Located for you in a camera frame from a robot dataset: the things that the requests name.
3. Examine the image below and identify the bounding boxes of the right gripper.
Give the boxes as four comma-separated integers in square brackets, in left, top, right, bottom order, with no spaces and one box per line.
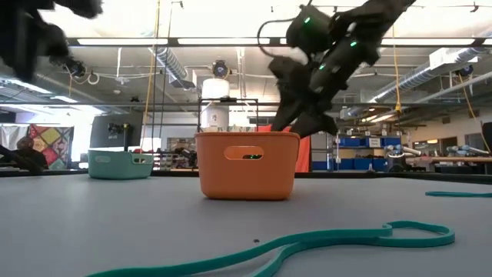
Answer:
[268,53,349,140]

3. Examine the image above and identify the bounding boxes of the teal rubber band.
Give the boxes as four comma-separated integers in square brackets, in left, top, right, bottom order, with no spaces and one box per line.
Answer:
[83,219,457,277]
[424,190,492,199]

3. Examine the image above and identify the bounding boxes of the blue bin shelf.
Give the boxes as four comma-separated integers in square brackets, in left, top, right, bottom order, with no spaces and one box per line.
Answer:
[310,135,404,172]

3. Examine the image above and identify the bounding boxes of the black metal rack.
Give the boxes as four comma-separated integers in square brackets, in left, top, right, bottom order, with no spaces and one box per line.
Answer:
[197,97,260,134]

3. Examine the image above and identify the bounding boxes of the orange plastic basket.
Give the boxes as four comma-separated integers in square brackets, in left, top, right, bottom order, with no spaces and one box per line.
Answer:
[194,131,301,202]

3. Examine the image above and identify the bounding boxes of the white cylinder tank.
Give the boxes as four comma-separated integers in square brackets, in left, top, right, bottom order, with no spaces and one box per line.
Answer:
[199,78,231,132]

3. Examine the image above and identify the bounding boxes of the wooden workbench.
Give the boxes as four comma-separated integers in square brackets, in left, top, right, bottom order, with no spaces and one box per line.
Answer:
[405,155,492,175]

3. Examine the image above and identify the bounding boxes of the ceiling light strip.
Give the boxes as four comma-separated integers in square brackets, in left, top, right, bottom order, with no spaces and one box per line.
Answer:
[75,36,492,48]

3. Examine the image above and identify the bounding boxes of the black monitor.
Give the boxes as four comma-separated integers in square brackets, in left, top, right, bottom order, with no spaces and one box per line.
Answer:
[89,110,145,152]

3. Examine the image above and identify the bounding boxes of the blue table mat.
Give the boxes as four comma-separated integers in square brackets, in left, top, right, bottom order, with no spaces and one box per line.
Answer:
[0,175,492,277]

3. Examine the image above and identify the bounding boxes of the colourful patchwork quilt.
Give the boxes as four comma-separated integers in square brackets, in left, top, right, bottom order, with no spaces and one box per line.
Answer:
[27,123,75,171]

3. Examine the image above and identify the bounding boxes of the person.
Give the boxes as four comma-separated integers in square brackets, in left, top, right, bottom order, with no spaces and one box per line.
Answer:
[0,135,50,175]

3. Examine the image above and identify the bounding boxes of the black table frame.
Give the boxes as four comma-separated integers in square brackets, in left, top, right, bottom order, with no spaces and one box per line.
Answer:
[0,168,492,185]

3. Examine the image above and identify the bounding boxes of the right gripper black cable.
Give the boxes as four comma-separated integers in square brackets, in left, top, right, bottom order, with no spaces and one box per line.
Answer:
[256,17,305,58]

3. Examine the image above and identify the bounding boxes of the black cable reel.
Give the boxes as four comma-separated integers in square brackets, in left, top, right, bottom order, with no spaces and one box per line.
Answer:
[211,59,231,78]
[456,63,475,78]

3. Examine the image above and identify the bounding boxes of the yellow hanging cable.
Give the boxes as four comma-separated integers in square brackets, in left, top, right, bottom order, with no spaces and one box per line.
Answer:
[391,22,404,115]
[142,0,161,152]

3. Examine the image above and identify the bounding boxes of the silver air duct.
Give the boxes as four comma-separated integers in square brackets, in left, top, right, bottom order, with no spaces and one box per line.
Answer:
[340,45,492,118]
[153,45,196,90]

